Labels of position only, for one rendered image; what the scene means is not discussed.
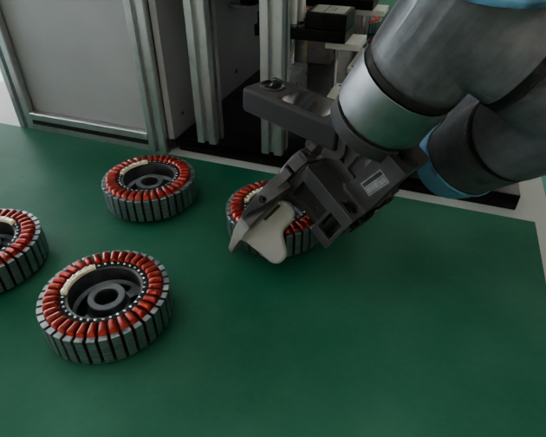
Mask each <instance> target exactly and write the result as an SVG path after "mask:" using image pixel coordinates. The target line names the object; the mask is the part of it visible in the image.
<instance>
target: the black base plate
mask: <svg viewBox="0 0 546 437"><path fill-rule="evenodd" d="M307 42H308V41H304V40H296V39H295V62H305V63H307ZM356 52H357V51H350V50H341V49H340V51H339V61H338V71H337V82H336V83H343V82H344V80H345V79H346V77H347V75H348V74H347V67H348V65H349V64H350V63H351V61H353V59H354V57H355V56H356ZM333 69H334V60H333V61H332V62H331V63H330V64H329V65H323V64H315V63H308V71H307V89H308V90H311V91H313V92H316V93H317V94H320V95H324V96H327V95H328V94H329V89H330V88H332V81H333ZM258 82H260V69H259V70H258V71H257V72H256V73H254V74H253V75H252V76H251V77H249V78H248V79H247V80H246V81H245V82H243V83H242V84H241V85H240V86H239V87H237V88H236V89H235V90H234V91H232V92H231V93H230V94H229V95H227V96H226V97H225V98H224V99H223V100H222V109H223V122H224V138H223V139H222V140H219V143H218V144H217V145H212V144H209V141H206V142H205V143H202V142H198V136H197V127H196V123H194V124H193V125H192V126H191V127H189V128H188V129H187V130H186V131H185V132H183V133H182V134H181V135H180V136H179V146H180V150H185V151H190V152H194V153H203V154H209V155H213V156H218V157H223V158H228V159H233V160H242V161H247V162H252V163H257V164H262V165H266V166H275V167H281V168H282V167H283V166H284V165H285V163H286V162H287V161H288V160H289V159H290V157H291V156H292V155H294V154H295V153H296V152H298V151H299V150H301V149H303V148H305V141H306V139H305V138H303V137H302V136H299V135H297V134H294V133H292V132H290V131H288V148H287V149H286V150H283V155H282V156H277V155H274V153H273V152H270V153H269V154H266V153H262V145H261V118H259V117H257V116H255V115H254V114H250V113H248V112H246V111H245V110H244V107H243V98H244V88H245V87H247V86H250V85H252V84H255V83H258ZM397 187H398V189H400V190H406V191H410V192H419V193H424V194H429V195H434V196H438V195H436V194H434V193H433V192H431V191H430V190H429V189H428V188H427V187H426V186H425V185H424V184H423V182H422V181H421V179H420V177H419V175H418V172H417V171H416V172H414V173H412V174H411V175H409V176H408V177H407V178H406V179H405V180H404V181H403V182H402V183H400V184H399V185H398V186H397ZM439 197H440V196H439ZM520 197H521V195H520V189H519V184H518V183H516V184H512V185H509V186H504V187H501V188H498V189H495V190H491V191H489V192H488V193H486V194H485V195H482V196H478V197H470V198H465V199H458V200H463V201H468V202H472V203H478V204H482V205H491V206H496V207H501V208H506V209H511V210H516V208H517V203H518V201H519V199H520Z"/></svg>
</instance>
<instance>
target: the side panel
mask: <svg viewBox="0 0 546 437"><path fill-rule="evenodd" d="M0 70H1V73H2V76H3V79H4V82H5V85H6V88H7V89H8V92H9V95H10V99H11V101H12V104H13V107H14V109H15V111H16V116H17V119H18V121H19V123H20V126H21V127H29V128H32V129H36V130H42V131H46V132H51V133H56V134H65V135H69V136H74V137H79V138H83V139H89V140H97V141H102V142H106V143H112V144H116V145H122V146H126V147H135V148H139V149H145V150H149V151H154V152H158V151H160V152H161V153H170V152H171V150H170V148H171V149H174V148H175V147H176V140H173V139H169V137H168V131H167V125H166V114H165V108H164V102H163V96H162V90H161V85H160V78H159V68H158V62H157V56H156V50H155V44H154V39H153V27H152V22H151V16H150V10H149V4H148V0H0Z"/></svg>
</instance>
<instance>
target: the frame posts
mask: <svg viewBox="0 0 546 437"><path fill-rule="evenodd" d="M290 5H291V0H259V43H260V82H262V81H266V80H269V79H271V78H274V77H276V78H279V79H281V80H284V81H286V82H289V46H290ZM183 8H184V16H185V32H186V40H187V48H188V55H189V63H190V71H191V79H192V95H193V103H194V111H195V119H196V127H197V136H198V142H202V143H205V142H206V141H209V144H212V145H217V144H218V143H219V140H222V139H223V138H224V122H223V109H222V97H221V84H220V72H219V59H218V36H217V23H216V11H215V0H183ZM356 13H357V10H355V15H354V22H355V25H354V34H357V35H359V34H360V32H361V17H362V15H356ZM261 145H262V153H266V154H269V153H270V152H273V153H274V155H277V156H282V155H283V150H286V149H287V148H288V130H286V129H284V128H282V127H279V126H277V125H275V124H273V123H271V122H268V121H266V120H264V119H262V118H261Z"/></svg>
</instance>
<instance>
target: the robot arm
mask: <svg viewBox="0 0 546 437"><path fill-rule="evenodd" d="M243 107H244V110H245V111H246V112H248V113H250V114H254V115H255V116H257V117H259V118H262V119H264V120H266V121H268V122H271V123H273V124H275V125H277V126H279V127H282V128H284V129H286V130H288V131H290V132H292V133H294V134H297V135H299V136H302V137H303V138H305V139H306V141H305V148H303V149H301V150H299V151H298V152H296V153H295V154H294V155H292V156H291V157H290V159H289V160H288V161H287V162H286V163H285V165H284V166H283V167H282V169H281V170H280V172H279V174H278V175H276V176H275V177H274V178H273V179H272V180H271V181H270V182H268V183H267V184H266V185H265V186H264V187H263V188H262V189H261V190H260V191H259V192H258V194H257V195H256V196H255V197H254V199H253V200H252V201H251V202H250V203H249V204H248V206H247V207H246V208H245V210H244V211H243V213H242V216H241V218H240V219H239V220H238V222H237V224H236V226H235V228H234V231H233V233H232V236H231V241H230V244H229V250H230V252H231V253H233V252H234V251H235V250H237V249H238V248H239V247H240V246H241V245H242V244H243V243H244V242H246V243H247V244H248V245H250V246H251V247H252V248H254V249H255V250H256V251H257V252H259V253H260V254H261V255H262V256H264V257H265V258H266V259H267V260H269V261H270V262H271V263H273V264H280V263H281V262H282V261H283V260H284V259H285V258H286V257H287V248H286V244H285V241H284V236H283V234H284V231H285V229H286V228H287V227H288V226H289V225H290V224H291V223H292V222H293V220H294V218H295V215H296V211H295V208H294V206H293V205H292V204H291V203H290V202H289V201H288V200H285V198H286V197H287V196H288V195H289V191H290V192H291V193H292V194H293V195H294V196H295V199H296V200H297V201H298V203H299V204H300V205H301V206H302V208H303V209H304V210H305V211H306V215H307V216H308V217H309V219H310V220H311V221H312V223H313V224H314V226H313V227H312V228H311V229H310V230H311V231H312V232H313V233H314V235H315V236H316V237H317V239H318V240H319V241H320V243H321V244H322V245H323V247H324V248H325V249H326V248H327V247H328V246H329V245H330V244H331V243H332V242H333V241H334V240H335V239H337V238H338V237H339V236H341V235H342V234H343V233H344V232H345V233H348V232H352V231H354V230H355V229H357V228H358V227H359V226H361V225H363V224H364V223H366V222H367V221H368V220H369V219H371V218H372V217H373V215H374V214H375V213H376V212H377V211H379V210H380V209H381V208H382V207H383V205H387V204H389V203H390V202H391V201H392V200H393V196H394V195H395V194H396V193H397V192H398V191H399V189H398V187H397V186H398V185H399V184H400V183H402V182H403V181H404V180H405V179H406V178H407V177H408V176H409V175H411V174H412V173H414V172H416V171H417V172H418V175H419V177H420V179H421V181H422V182H423V184H424V185H425V186H426V187H427V188H428V189H429V190H430V191H431V192H433V193H434V194H436V195H439V196H440V197H443V198H447V199H465V198H470V197H478V196H482V195H485V194H486V193H488V192H489V191H491V190H495V189H498V188H501V187H504V186H509V185H512V184H516V183H518V182H521V181H525V180H530V179H536V178H539V177H542V176H545V175H546V0H397V2H396V3H395V5H394V6H393V7H392V9H391V10H390V12H389V13H388V15H387V17H386V19H385V20H384V22H383V23H382V25H381V26H380V27H379V29H378V30H377V32H376V34H375V35H374V37H373V39H372V41H371V42H370V43H369V44H368V45H367V46H366V48H365V49H364V51H363V52H362V54H361V56H360V57H359V59H358V60H357V62H356V63H355V65H354V66H353V67H352V69H351V70H350V72H349V73H348V75H347V77H346V79H345V80H344V82H343V83H342V85H341V87H340V90H339V94H338V95H337V97H336V98H335V100H334V99H331V98H329V97H327V96H324V95H320V94H317V93H316V92H313V91H311V90H308V89H306V88H302V87H299V86H297V85H295V84H293V83H290V82H286V81H284V80H281V79H279V78H276V77H274V78H271V79H269V80H266V81H262V82H258V83H255V84H252V85H250V86H247V87H245V88H244V98H243ZM446 115H447V116H446ZM445 116H446V118H445V120H444V122H443V123H442V124H439V125H437V124H438V123H439V122H440V121H441V120H442V119H443V118H444V117H445ZM436 125H437V126H436ZM435 126H436V127H435ZM428 133H429V134H428ZM419 143H420V144H419ZM418 144H419V145H418Z"/></svg>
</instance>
